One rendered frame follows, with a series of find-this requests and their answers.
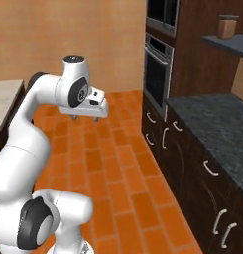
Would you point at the steel built-in microwave oven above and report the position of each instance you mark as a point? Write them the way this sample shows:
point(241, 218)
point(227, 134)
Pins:
point(162, 13)

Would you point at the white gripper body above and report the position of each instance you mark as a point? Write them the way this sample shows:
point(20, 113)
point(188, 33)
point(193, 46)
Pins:
point(83, 111)

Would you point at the brown jar with dark lid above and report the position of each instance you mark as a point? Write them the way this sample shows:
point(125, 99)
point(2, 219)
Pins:
point(227, 27)

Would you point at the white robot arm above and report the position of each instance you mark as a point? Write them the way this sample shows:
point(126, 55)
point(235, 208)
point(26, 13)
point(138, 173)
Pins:
point(24, 155)

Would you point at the dark wood tall cabinet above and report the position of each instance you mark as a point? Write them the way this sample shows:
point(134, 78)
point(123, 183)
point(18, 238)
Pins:
point(199, 66)

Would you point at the dark grey wall shelf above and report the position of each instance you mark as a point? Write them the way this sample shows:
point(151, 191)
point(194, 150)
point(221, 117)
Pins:
point(230, 44)

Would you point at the dark island cabinet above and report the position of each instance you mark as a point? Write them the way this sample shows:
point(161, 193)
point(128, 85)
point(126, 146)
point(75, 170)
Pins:
point(7, 129)

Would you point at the dark wood drawer front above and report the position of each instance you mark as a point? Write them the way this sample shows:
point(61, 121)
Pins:
point(225, 185)
point(152, 110)
point(184, 132)
point(153, 139)

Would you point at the dark wood cupboard door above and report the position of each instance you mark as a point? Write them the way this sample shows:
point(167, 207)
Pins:
point(238, 238)
point(179, 158)
point(205, 211)

